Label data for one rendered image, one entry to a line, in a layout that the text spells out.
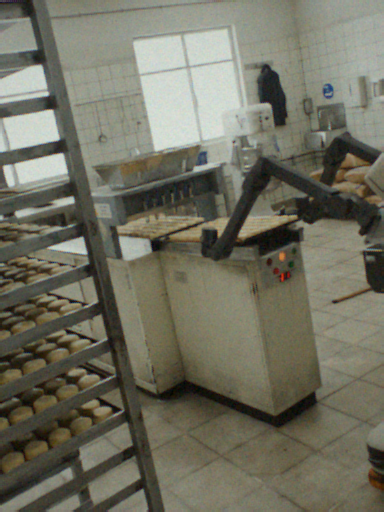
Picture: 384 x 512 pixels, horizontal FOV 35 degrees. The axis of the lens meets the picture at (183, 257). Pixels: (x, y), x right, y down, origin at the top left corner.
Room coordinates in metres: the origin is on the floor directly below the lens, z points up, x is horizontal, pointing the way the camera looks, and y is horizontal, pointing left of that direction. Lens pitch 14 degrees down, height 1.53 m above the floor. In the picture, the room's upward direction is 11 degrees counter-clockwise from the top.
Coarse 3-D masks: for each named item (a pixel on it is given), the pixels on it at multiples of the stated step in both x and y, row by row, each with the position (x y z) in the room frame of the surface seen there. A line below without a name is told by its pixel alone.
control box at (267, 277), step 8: (280, 248) 2.62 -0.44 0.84; (288, 248) 2.61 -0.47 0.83; (296, 248) 2.64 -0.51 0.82; (264, 256) 2.54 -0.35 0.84; (272, 256) 2.55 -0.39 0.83; (288, 256) 2.60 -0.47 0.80; (296, 256) 2.63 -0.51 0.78; (264, 264) 2.51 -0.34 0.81; (272, 264) 2.54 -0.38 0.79; (280, 264) 2.57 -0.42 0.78; (288, 264) 2.59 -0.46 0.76; (296, 264) 2.63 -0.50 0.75; (264, 272) 2.51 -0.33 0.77; (272, 272) 2.54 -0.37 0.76; (280, 272) 2.56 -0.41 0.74; (296, 272) 2.62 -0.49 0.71; (264, 280) 2.51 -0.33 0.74; (272, 280) 2.53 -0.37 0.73; (280, 280) 2.56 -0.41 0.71
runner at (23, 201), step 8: (64, 184) 1.27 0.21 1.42; (32, 192) 1.23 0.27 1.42; (40, 192) 1.24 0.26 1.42; (48, 192) 1.25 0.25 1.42; (56, 192) 1.26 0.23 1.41; (64, 192) 1.27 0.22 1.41; (0, 200) 1.19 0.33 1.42; (8, 200) 1.20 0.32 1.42; (16, 200) 1.21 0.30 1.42; (24, 200) 1.22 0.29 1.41; (32, 200) 1.23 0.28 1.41; (40, 200) 1.24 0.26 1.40; (48, 200) 1.25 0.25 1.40; (0, 208) 1.19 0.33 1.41; (8, 208) 1.20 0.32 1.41; (16, 208) 1.21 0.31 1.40; (24, 208) 1.21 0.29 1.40
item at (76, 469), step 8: (0, 168) 1.63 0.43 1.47; (0, 176) 1.63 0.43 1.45; (0, 184) 1.63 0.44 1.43; (8, 216) 1.63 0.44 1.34; (80, 464) 1.63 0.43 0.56; (72, 472) 1.64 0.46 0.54; (80, 472) 1.63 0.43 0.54; (88, 488) 1.64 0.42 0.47; (80, 496) 1.63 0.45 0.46; (88, 496) 1.63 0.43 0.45; (80, 504) 1.64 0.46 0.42
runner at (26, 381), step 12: (96, 348) 1.26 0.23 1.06; (108, 348) 1.28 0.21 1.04; (60, 360) 1.21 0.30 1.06; (72, 360) 1.22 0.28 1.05; (84, 360) 1.24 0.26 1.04; (36, 372) 1.18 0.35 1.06; (48, 372) 1.19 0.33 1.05; (60, 372) 1.21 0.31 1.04; (12, 384) 1.15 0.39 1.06; (24, 384) 1.16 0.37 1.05; (36, 384) 1.17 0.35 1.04; (0, 396) 1.13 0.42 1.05
